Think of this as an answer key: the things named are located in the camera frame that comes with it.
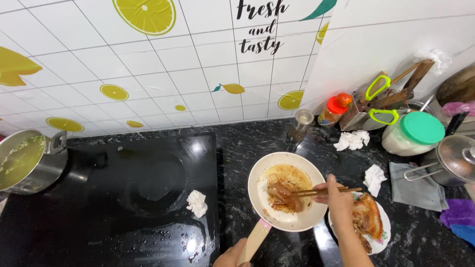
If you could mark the wooden chopstick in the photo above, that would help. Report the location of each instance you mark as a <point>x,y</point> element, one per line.
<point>302,194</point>
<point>352,189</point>

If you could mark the spice bottle with red cap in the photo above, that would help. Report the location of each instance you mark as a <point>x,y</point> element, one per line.
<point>331,111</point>

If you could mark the black induction cooktop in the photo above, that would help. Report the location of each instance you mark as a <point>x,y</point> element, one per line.
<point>92,207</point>

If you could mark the purple cloth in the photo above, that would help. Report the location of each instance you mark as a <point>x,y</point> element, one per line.
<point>460,212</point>

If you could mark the thin wooden stick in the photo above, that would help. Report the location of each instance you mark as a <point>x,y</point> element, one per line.
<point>404,73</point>

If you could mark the grey cloth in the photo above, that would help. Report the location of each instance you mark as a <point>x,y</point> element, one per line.
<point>417,189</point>

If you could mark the pink plastic bag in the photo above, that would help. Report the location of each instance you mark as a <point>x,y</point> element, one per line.
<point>458,108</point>

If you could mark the metal grater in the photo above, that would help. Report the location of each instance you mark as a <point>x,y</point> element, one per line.
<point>352,118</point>

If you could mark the clear plastic bag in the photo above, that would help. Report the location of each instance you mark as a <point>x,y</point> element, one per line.
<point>438,59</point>

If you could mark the brown meat piece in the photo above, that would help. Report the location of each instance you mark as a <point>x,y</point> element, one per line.
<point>284,195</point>

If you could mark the steel bowl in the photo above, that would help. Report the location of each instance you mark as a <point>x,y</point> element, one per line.
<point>421,105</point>

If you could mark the steel pot with glass lid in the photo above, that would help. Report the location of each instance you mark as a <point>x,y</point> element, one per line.
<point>454,161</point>

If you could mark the crumpled white tissue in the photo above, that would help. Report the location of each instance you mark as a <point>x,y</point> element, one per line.
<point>374,178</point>
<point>197,204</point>
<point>351,141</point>

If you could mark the blue cloth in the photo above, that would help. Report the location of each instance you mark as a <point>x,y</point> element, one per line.
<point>464,234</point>

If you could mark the round wooden cutting board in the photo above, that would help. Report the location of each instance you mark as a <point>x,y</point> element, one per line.
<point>458,87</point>

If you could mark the small fried pork piece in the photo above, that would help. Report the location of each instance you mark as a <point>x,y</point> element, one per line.
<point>364,241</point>

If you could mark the person's left hand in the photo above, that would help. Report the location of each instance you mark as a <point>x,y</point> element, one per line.
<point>230,257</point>

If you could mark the steel pot with green soup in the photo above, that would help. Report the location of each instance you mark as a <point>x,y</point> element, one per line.
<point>22,163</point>

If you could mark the plastic jar with green lid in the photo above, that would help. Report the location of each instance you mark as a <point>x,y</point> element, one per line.
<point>413,133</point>

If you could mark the white floral plate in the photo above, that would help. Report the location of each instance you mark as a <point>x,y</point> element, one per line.
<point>386,230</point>

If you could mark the glass pepper jar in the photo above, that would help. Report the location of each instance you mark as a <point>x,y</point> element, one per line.
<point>301,124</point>

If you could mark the person's right hand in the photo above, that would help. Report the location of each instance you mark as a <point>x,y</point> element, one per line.
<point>339,206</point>

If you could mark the large fried pork piece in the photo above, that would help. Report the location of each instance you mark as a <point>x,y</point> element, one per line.
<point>371,217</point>

